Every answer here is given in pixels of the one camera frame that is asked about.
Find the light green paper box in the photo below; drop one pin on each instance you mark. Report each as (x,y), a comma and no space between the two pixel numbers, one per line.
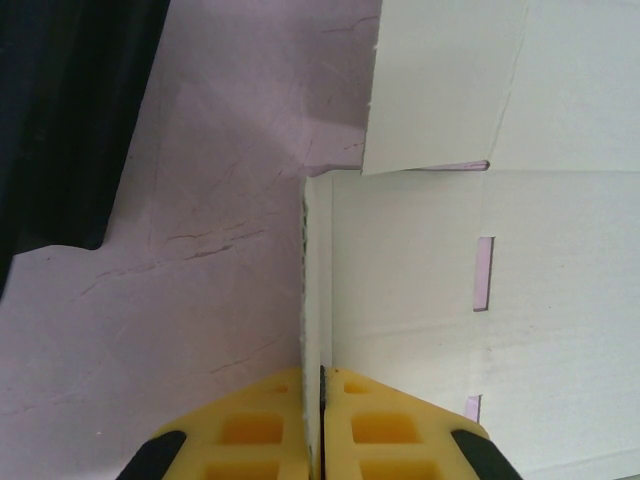
(550,250)

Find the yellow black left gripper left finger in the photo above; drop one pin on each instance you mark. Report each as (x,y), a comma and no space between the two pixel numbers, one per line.
(200,450)

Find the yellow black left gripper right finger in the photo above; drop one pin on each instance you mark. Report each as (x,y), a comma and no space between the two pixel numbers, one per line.
(425,450)

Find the black grey chessboard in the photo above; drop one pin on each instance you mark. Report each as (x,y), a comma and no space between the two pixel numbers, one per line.
(60,125)

